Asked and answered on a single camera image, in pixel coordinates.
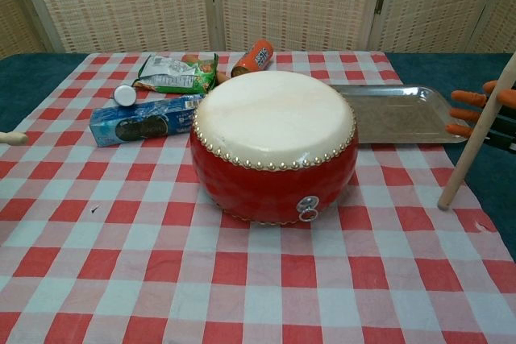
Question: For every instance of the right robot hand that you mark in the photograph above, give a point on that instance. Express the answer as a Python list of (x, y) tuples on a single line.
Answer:
[(467, 98)]

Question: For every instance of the wooden drumstick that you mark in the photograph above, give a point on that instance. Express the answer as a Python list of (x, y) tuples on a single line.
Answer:
[(14, 138), (463, 158)]

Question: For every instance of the red drum with white skin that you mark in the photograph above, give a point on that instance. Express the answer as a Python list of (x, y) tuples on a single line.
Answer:
[(274, 118)]

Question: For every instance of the red white checkered tablecloth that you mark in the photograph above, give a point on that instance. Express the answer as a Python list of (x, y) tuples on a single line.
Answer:
[(161, 279)]

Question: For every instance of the rectangular metal tray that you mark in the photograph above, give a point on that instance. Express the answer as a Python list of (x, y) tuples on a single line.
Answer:
[(403, 118)]

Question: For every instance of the metal screen hinge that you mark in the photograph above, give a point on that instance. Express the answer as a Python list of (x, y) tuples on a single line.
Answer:
[(378, 3)]

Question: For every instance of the blue cookie box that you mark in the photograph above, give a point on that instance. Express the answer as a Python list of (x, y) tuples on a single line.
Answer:
[(137, 126)]

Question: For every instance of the green white snack packet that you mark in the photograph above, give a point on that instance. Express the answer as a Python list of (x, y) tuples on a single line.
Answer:
[(173, 76)]

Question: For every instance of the orange drink can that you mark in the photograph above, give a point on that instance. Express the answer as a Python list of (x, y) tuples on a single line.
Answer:
[(254, 60)]

